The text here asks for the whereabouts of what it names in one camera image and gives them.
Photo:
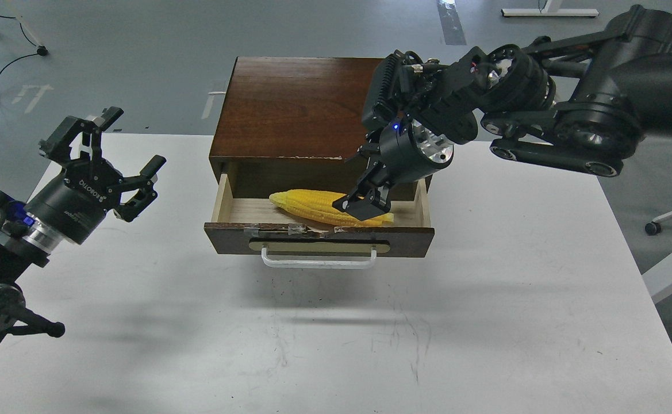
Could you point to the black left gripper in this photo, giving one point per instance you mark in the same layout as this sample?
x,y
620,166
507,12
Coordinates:
x,y
75,201

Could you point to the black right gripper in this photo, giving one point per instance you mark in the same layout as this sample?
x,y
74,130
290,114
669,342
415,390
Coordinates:
x,y
409,151

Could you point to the yellow corn cob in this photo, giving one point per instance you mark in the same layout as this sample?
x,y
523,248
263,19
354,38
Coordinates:
x,y
316,205

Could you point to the wooden drawer with white handle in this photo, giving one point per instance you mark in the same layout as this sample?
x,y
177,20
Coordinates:
x,y
244,220

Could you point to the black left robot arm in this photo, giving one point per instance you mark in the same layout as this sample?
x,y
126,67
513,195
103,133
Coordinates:
x,y
30,242

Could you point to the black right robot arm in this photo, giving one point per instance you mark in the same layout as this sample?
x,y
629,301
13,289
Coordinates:
x,y
581,104

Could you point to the dark wooden drawer cabinet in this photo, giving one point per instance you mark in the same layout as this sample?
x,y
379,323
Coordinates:
x,y
292,123

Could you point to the white table base foot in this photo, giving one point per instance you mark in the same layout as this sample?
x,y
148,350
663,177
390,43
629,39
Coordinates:
x,y
549,9

